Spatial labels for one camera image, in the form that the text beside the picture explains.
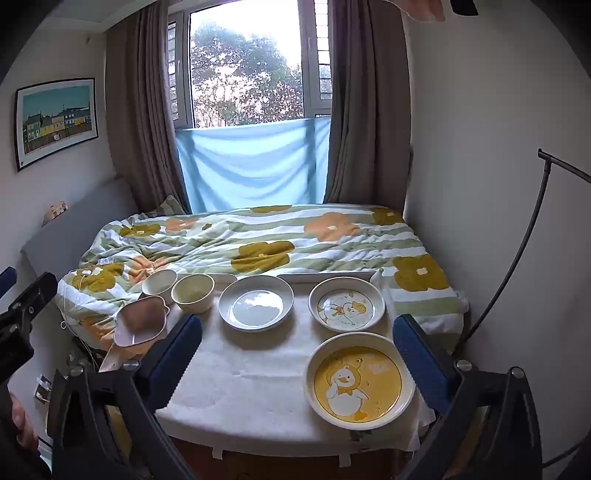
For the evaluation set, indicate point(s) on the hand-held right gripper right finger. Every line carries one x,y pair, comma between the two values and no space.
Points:
415,350

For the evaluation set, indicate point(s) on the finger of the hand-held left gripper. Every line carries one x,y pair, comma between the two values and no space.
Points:
37,295
7,281

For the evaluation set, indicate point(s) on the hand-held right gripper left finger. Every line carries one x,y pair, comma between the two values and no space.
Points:
178,350

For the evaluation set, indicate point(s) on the pink cat-shaped bowl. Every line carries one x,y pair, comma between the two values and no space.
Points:
141,318

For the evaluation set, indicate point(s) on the yellow duck print plate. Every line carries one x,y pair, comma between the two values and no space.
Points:
358,383

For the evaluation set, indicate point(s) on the white snowman print plate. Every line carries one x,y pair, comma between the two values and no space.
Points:
346,305

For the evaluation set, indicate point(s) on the person's left forearm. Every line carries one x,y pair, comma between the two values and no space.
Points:
14,461

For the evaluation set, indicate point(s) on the person's left hand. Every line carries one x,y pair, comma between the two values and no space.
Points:
23,422

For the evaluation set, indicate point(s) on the cream bowl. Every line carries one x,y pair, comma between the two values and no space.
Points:
193,290

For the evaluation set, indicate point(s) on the white bowl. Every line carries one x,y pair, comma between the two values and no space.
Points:
159,281

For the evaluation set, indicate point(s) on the grey padded headboard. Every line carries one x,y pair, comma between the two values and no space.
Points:
78,226

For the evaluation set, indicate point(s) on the small plush toy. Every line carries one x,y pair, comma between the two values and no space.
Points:
55,212

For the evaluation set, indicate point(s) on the plain white plate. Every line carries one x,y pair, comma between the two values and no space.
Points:
256,304

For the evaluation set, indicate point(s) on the green patterned pillow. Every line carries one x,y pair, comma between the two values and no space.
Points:
167,206

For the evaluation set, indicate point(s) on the floral striped blanket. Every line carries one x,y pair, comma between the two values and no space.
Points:
277,235

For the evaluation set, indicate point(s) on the black floor lamp pole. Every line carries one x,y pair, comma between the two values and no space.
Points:
528,226

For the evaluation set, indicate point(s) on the light blue cloth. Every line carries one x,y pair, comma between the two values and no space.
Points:
254,166

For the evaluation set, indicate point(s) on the brown curtain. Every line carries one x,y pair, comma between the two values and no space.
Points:
138,115
369,115

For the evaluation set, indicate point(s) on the window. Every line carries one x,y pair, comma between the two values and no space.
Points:
249,64

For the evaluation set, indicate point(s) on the wall socket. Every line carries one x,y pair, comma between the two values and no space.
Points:
42,390

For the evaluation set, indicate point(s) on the framed wall poster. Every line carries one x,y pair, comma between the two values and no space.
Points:
57,122

